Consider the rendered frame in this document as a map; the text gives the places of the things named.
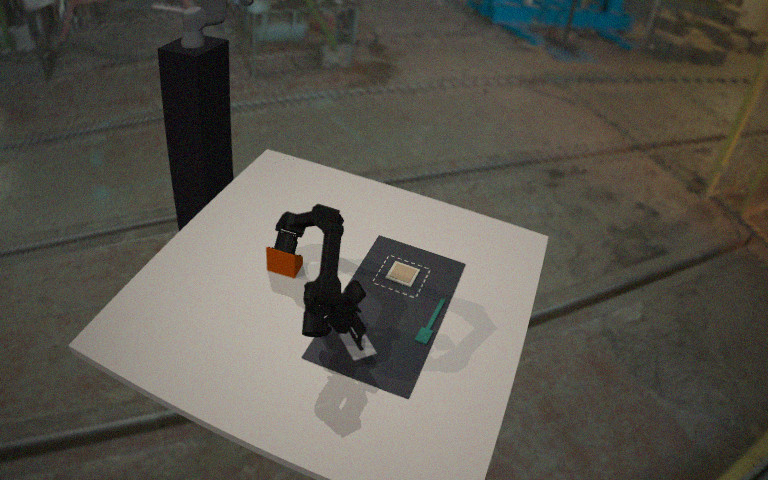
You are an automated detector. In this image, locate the beige square tile with dark square centre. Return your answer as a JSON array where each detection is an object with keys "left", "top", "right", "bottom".
[{"left": 386, "top": 261, "right": 420, "bottom": 287}]

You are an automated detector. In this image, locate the green small trowel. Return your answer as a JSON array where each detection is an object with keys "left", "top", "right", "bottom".
[{"left": 415, "top": 298, "right": 445, "bottom": 345}]

